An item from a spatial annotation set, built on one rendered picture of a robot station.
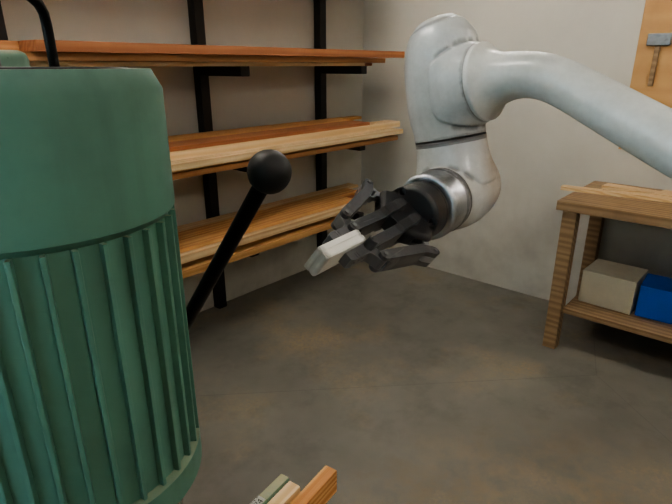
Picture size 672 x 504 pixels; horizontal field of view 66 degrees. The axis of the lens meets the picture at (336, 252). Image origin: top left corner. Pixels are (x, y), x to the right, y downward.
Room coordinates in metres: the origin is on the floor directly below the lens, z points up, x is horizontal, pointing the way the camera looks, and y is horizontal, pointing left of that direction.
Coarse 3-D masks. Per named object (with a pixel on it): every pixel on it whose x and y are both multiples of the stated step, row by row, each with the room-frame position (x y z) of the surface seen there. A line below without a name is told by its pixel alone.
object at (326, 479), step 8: (320, 472) 0.61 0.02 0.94; (328, 472) 0.61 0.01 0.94; (336, 472) 0.61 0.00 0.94; (312, 480) 0.59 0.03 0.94; (320, 480) 0.59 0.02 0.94; (328, 480) 0.59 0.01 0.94; (336, 480) 0.61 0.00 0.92; (304, 488) 0.58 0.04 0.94; (312, 488) 0.58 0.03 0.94; (320, 488) 0.58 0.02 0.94; (328, 488) 0.59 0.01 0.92; (336, 488) 0.61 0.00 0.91; (296, 496) 0.56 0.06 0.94; (304, 496) 0.56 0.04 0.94; (312, 496) 0.56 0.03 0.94; (320, 496) 0.58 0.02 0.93; (328, 496) 0.59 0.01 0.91
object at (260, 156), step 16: (256, 160) 0.39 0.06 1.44; (272, 160) 0.39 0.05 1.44; (288, 160) 0.40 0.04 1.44; (256, 176) 0.39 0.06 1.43; (272, 176) 0.38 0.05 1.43; (288, 176) 0.39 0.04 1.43; (256, 192) 0.40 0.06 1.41; (272, 192) 0.39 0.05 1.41; (240, 208) 0.41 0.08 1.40; (256, 208) 0.41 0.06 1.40; (240, 224) 0.41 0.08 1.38; (224, 240) 0.42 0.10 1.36; (240, 240) 0.42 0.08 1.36; (224, 256) 0.43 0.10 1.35; (208, 272) 0.44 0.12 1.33; (208, 288) 0.44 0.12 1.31; (192, 304) 0.45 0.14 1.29; (192, 320) 0.46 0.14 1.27
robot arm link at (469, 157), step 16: (416, 144) 0.76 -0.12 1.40; (432, 144) 0.72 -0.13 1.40; (448, 144) 0.71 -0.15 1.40; (464, 144) 0.71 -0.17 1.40; (480, 144) 0.72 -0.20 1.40; (432, 160) 0.72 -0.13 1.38; (448, 160) 0.71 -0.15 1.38; (464, 160) 0.70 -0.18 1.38; (480, 160) 0.71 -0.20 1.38; (464, 176) 0.69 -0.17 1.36; (480, 176) 0.70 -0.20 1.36; (496, 176) 0.75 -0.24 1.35; (480, 192) 0.70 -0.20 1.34; (496, 192) 0.74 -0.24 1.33; (480, 208) 0.70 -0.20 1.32; (464, 224) 0.70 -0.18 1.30
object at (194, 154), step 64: (192, 0) 3.07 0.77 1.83; (320, 0) 3.82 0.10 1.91; (64, 64) 2.16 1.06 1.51; (128, 64) 2.36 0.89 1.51; (192, 64) 2.60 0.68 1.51; (256, 64) 2.90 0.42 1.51; (320, 64) 3.27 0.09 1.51; (256, 128) 3.20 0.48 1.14; (320, 128) 3.21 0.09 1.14; (384, 128) 3.71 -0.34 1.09; (320, 192) 3.69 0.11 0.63; (192, 256) 2.45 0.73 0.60
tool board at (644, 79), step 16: (656, 0) 2.97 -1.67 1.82; (656, 16) 2.96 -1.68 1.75; (640, 32) 3.01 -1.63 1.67; (656, 32) 2.96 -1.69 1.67; (640, 48) 3.00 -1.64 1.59; (656, 48) 2.93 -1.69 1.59; (640, 64) 2.99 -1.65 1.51; (656, 64) 2.92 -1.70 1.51; (640, 80) 2.98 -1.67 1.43; (656, 80) 2.93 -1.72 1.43; (656, 96) 2.92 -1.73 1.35
